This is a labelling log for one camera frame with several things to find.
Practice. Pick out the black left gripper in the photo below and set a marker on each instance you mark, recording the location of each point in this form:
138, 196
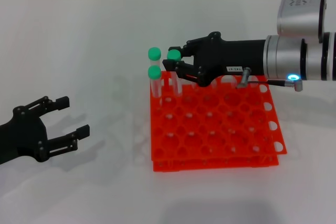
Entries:
23, 137

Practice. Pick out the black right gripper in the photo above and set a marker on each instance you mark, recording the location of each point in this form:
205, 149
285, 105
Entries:
236, 56

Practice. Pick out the clear graduated tube green cap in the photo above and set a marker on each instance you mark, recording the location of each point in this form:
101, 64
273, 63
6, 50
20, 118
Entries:
173, 55

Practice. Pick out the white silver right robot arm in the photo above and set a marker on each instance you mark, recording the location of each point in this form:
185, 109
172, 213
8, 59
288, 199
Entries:
296, 58

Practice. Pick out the clear test tube green cap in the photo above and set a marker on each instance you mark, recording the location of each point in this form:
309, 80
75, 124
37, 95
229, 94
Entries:
154, 72
154, 54

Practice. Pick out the orange plastic test tube rack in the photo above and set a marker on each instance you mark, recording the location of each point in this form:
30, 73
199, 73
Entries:
210, 132

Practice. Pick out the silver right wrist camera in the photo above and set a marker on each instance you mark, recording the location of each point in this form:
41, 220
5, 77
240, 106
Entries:
302, 6

